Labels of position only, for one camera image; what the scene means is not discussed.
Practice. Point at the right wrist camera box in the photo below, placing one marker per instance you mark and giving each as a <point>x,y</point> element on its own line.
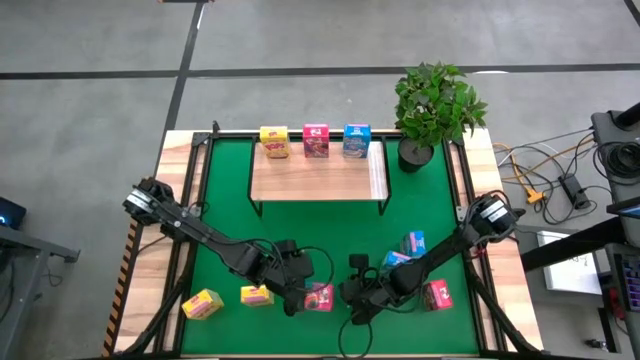
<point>358,262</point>

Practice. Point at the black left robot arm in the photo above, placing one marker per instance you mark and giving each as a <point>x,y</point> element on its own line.
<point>200,232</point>

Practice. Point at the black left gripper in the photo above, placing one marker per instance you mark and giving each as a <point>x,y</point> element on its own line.
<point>295,275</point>

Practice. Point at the yellow Corn Pops cereal box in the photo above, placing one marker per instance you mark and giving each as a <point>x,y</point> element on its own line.
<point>202,303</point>
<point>256,295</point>
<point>274,142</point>

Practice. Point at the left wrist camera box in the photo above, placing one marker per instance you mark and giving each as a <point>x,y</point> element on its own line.
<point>286,247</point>

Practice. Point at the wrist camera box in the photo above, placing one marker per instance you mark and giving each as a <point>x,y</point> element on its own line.
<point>286,247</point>
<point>358,262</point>

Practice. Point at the dark grey cart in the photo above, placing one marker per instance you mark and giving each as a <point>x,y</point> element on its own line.
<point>602,125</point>

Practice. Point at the green plant in black pot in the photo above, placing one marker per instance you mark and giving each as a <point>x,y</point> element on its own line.
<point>435,105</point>

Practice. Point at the wooden shelf with black legs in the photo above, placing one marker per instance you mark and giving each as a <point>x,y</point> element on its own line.
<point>320,180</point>

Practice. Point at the black desk beam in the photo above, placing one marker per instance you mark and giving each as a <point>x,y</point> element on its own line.
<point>565,247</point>

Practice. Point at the white board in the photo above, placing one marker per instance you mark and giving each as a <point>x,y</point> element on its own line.
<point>570,265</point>

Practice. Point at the black keyboard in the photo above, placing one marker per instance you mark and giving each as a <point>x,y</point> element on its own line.
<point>631,280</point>

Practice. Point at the black device with blue light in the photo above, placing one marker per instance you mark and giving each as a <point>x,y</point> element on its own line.
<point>10,212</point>

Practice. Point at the laptop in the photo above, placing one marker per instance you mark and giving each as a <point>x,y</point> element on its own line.
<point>625,210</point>

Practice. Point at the grey metal stand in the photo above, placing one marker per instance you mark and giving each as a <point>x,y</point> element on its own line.
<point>25,245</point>

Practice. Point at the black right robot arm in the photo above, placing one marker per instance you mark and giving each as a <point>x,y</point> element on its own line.
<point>450,245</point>

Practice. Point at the red Froot Loops cereal box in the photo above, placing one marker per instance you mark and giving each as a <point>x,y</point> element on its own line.
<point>316,141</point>
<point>321,299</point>
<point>438,295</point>

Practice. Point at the blue Rice Krispies cereal box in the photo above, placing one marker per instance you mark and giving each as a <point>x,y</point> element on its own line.
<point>357,141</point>
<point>394,259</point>
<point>414,243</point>

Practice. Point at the green table mat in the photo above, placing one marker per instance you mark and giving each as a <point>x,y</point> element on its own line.
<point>325,235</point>

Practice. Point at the black yellow hazard tape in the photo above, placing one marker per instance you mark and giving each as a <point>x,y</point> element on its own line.
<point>120,290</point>

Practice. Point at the black power brick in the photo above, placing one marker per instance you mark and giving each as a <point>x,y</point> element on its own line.
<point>575,192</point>

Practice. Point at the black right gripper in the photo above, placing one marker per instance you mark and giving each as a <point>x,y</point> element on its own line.
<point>367,294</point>

